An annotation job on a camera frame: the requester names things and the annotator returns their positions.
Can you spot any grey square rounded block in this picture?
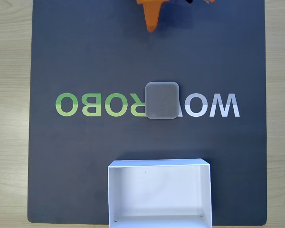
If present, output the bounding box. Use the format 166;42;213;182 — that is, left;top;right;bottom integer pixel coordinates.
144;81;181;120

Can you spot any dark mat with WOWROBO print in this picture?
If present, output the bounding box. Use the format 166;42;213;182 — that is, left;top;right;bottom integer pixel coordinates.
27;0;268;225

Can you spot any white open cardboard box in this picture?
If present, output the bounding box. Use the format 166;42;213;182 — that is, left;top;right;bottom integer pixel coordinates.
107;158;213;228

